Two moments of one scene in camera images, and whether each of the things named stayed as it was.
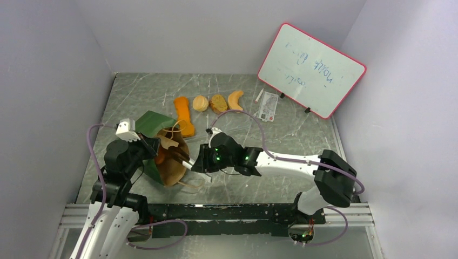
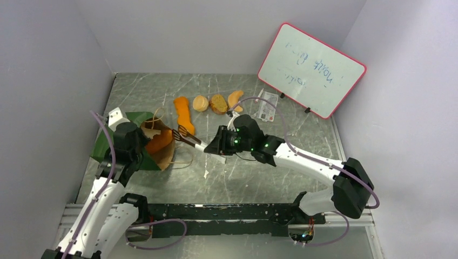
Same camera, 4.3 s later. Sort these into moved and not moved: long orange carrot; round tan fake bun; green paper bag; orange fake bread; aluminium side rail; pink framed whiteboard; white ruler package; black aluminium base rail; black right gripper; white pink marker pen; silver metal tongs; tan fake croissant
Moved: long orange carrot; black right gripper; green paper bag; silver metal tongs
Not moved: tan fake croissant; aluminium side rail; pink framed whiteboard; round tan fake bun; orange fake bread; black aluminium base rail; white ruler package; white pink marker pen
